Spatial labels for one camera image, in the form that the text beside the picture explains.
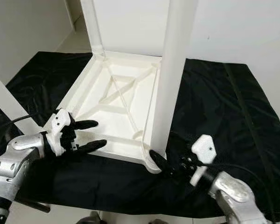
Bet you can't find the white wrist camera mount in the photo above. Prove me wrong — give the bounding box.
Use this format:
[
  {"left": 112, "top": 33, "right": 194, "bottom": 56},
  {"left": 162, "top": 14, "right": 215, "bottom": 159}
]
[
  {"left": 189, "top": 134, "right": 216, "bottom": 187},
  {"left": 49, "top": 109, "right": 75, "bottom": 157}
]

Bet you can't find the grey left robot foot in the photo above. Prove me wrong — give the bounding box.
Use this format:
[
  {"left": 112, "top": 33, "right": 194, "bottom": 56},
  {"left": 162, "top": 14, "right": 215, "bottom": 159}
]
[{"left": 82, "top": 212, "right": 103, "bottom": 224}]

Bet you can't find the white plastic table top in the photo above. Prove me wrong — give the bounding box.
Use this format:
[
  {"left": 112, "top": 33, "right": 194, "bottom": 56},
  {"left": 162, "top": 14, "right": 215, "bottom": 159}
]
[{"left": 44, "top": 49, "right": 166, "bottom": 174}]

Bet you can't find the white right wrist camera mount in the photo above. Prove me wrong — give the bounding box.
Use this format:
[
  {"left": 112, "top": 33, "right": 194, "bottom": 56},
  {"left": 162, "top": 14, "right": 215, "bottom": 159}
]
[{"left": 189, "top": 134, "right": 216, "bottom": 187}]

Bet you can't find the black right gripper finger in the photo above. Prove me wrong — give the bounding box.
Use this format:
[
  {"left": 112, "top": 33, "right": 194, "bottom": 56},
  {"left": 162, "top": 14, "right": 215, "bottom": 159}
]
[{"left": 148, "top": 149, "right": 174, "bottom": 174}]

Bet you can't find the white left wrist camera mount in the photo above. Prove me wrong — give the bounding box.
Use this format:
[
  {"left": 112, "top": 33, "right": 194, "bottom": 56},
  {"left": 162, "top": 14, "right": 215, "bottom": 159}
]
[{"left": 49, "top": 109, "right": 75, "bottom": 157}]

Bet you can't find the dark metal table leg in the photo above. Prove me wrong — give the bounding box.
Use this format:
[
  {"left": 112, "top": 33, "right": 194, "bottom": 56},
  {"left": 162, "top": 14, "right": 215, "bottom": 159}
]
[{"left": 14, "top": 198, "right": 49, "bottom": 213}]

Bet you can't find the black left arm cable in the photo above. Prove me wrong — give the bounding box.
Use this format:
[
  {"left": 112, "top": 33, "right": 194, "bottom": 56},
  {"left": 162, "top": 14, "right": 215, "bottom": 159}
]
[{"left": 0, "top": 112, "right": 61, "bottom": 145}]

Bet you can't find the grey robot foot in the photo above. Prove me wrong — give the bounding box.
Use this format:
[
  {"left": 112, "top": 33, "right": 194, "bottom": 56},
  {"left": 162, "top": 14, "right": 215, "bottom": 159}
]
[
  {"left": 82, "top": 212, "right": 103, "bottom": 224},
  {"left": 147, "top": 218, "right": 168, "bottom": 224}
]

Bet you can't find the black cloth table cover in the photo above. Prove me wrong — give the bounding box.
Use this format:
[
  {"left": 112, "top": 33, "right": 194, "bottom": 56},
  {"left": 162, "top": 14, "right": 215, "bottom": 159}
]
[{"left": 0, "top": 51, "right": 280, "bottom": 220}]

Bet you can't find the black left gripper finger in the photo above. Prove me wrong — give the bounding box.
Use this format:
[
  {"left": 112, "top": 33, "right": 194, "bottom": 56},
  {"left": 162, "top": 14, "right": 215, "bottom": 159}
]
[
  {"left": 72, "top": 119, "right": 99, "bottom": 130},
  {"left": 72, "top": 139, "right": 108, "bottom": 155}
]

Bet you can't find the grey right robot foot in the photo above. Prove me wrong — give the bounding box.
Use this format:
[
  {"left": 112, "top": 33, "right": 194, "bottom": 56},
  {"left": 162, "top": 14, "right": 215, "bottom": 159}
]
[{"left": 147, "top": 218, "right": 168, "bottom": 224}]

